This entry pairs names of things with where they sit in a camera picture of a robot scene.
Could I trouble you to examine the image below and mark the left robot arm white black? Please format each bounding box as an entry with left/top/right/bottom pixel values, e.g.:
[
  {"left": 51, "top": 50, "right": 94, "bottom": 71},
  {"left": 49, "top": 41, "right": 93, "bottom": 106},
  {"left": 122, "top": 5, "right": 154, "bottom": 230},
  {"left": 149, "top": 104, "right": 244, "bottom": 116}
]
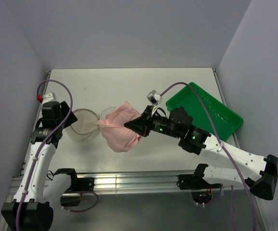
[{"left": 1, "top": 101, "right": 79, "bottom": 231}]

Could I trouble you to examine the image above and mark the green plastic tray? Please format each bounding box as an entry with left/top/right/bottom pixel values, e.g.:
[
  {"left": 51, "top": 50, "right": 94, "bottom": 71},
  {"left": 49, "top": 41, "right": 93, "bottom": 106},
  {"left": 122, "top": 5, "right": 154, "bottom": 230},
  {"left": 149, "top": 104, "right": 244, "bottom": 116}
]
[{"left": 165, "top": 82, "right": 243, "bottom": 141}]

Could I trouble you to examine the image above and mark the aluminium mounting rail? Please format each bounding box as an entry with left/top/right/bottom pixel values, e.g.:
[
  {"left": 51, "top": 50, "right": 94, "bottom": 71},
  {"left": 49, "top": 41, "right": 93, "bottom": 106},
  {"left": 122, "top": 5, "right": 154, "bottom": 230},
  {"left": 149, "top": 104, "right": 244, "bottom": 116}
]
[{"left": 9, "top": 166, "right": 243, "bottom": 203}]

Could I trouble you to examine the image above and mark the pink bra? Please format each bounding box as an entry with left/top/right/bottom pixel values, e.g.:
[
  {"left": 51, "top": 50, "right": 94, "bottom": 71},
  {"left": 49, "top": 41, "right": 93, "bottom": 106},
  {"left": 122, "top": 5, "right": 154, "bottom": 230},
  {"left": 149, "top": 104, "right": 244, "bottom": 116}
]
[{"left": 98, "top": 101, "right": 141, "bottom": 153}]

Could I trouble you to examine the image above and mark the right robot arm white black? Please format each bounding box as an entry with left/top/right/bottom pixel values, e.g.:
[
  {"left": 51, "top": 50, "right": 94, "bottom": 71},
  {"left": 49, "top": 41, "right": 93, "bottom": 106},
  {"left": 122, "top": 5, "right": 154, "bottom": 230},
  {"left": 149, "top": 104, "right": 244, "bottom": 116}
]
[{"left": 124, "top": 106, "right": 278, "bottom": 200}]

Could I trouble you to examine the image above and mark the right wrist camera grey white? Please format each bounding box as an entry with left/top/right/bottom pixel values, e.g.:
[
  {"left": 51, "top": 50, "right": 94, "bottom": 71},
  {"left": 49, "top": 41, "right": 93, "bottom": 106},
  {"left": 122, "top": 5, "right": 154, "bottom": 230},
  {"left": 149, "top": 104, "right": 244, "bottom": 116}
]
[{"left": 147, "top": 90, "right": 163, "bottom": 106}]

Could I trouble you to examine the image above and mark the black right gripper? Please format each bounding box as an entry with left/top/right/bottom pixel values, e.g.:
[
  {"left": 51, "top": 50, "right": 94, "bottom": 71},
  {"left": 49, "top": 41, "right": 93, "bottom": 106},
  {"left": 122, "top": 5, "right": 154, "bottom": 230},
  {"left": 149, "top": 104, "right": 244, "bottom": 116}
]
[{"left": 125, "top": 105, "right": 181, "bottom": 138}]

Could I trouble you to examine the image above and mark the round mesh laundry bag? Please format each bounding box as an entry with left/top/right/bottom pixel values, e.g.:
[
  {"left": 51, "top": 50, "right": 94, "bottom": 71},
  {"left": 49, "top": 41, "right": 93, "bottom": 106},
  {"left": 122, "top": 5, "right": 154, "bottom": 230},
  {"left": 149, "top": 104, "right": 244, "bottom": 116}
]
[{"left": 65, "top": 107, "right": 116, "bottom": 142}]

